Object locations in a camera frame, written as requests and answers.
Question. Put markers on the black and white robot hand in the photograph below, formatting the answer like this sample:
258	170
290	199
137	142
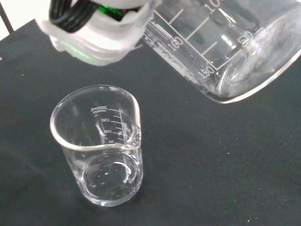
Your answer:
98	44

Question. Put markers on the black tripod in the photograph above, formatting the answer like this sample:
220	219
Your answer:
8	17

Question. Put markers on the black bench cloth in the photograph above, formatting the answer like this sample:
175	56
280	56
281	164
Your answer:
188	153

